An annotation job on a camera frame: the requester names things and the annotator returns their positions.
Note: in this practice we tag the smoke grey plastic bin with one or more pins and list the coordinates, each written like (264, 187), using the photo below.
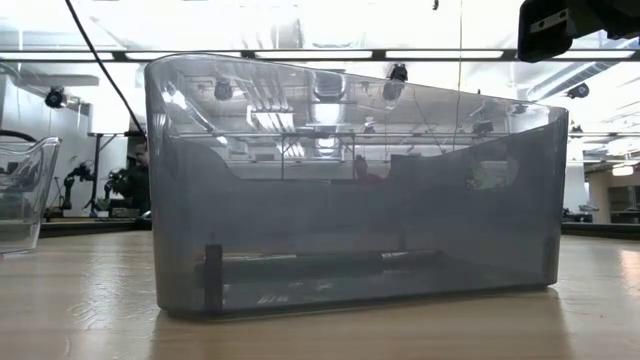
(350, 225)

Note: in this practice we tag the large clear plastic bin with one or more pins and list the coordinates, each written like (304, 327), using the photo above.
(30, 200)

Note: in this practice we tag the background black robot arm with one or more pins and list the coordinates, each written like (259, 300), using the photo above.
(75, 185)

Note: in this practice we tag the black ceiling spotlight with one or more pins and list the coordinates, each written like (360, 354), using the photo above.
(55, 97)
(578, 90)
(398, 72)
(223, 90)

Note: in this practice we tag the person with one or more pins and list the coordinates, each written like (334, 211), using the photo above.
(137, 185)
(361, 170)

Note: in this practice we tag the lit wall lamp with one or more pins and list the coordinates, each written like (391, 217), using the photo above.
(622, 170)

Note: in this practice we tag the black table frame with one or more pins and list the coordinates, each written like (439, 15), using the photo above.
(90, 227)

